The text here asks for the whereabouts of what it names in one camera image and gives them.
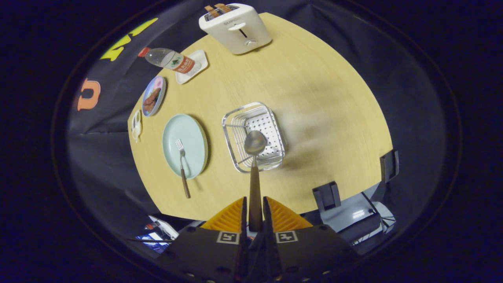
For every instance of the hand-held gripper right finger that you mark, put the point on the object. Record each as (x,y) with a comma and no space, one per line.
(306,255)

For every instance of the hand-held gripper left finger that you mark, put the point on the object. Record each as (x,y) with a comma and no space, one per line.
(204,255)

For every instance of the white blue floor clutter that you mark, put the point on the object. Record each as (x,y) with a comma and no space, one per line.
(155,237)

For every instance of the black table clamp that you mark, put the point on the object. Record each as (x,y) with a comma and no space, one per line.
(326,196)
(389,166)

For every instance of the light green round plate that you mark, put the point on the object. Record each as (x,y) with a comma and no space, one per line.
(192,133)

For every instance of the white divided sauce dish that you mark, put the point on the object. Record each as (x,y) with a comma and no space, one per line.
(136,125)

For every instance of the blue plate with food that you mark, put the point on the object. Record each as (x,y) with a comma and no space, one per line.
(152,98)

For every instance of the white square coaster tray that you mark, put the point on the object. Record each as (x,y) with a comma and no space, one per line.
(198,63)

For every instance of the clear plastic water bottle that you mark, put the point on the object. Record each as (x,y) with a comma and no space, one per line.
(169,59)

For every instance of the white toaster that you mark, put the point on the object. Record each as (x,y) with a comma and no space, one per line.
(235,33)

